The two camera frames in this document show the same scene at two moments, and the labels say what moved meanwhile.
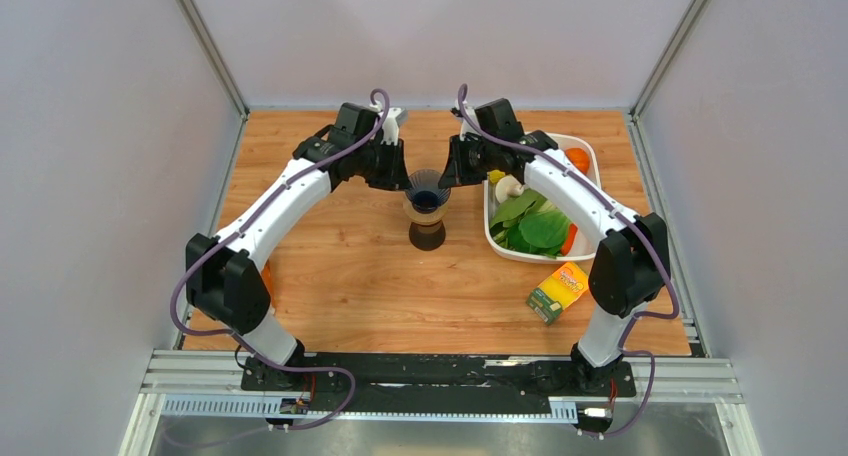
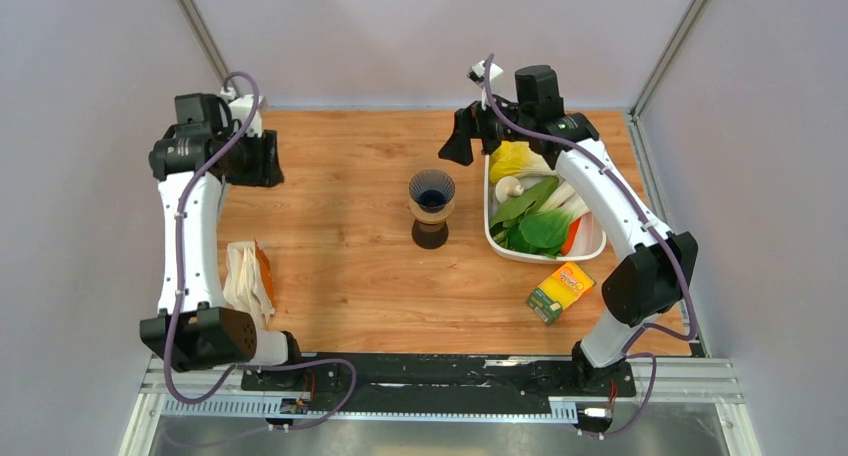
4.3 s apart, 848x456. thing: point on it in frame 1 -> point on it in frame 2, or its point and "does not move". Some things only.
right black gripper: x=455 y=173 -> x=469 y=123
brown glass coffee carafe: x=427 y=237 does not move
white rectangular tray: x=584 y=245 does not move
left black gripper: x=397 y=178 -> x=268 y=171
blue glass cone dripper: x=424 y=192 does not move
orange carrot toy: x=572 y=232 does not move
